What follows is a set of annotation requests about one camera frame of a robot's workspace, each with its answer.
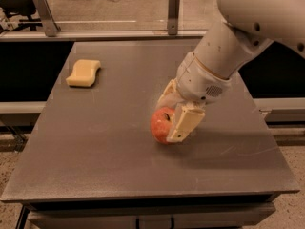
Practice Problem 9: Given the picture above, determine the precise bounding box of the metal bracket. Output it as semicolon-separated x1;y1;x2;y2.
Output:
167;0;180;35
32;0;59;37

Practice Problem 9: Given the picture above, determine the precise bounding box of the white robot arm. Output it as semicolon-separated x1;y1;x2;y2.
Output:
150;0;305;144

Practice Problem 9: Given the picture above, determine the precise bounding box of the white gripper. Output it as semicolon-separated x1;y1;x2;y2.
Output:
155;52;232;143

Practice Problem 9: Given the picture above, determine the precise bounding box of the yellow sponge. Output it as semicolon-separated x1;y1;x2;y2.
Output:
66;59;101;88

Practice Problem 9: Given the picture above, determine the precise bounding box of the clear acrylic barrier panel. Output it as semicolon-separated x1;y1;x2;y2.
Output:
0;0;223;31

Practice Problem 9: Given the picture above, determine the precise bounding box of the middle metal bracket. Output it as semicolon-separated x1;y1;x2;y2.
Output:
167;0;180;35

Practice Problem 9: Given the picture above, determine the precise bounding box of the left metal bracket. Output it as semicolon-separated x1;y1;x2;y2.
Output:
32;0;59;37

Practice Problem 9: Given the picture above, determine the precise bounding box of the red apple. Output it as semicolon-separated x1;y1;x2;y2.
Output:
150;107;174;144

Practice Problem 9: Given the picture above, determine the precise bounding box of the black office chair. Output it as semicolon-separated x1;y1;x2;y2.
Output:
0;0;42;31

